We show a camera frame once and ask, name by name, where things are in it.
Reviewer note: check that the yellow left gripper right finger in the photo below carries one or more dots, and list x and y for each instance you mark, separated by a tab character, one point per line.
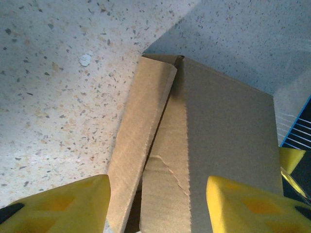
247	208

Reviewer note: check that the brown cardboard box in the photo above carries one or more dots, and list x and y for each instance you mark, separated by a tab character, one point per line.
218	126

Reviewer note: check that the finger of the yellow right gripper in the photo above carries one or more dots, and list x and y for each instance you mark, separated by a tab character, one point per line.
290	157

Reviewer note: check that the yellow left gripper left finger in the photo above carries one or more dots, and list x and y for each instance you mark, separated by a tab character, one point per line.
63	208

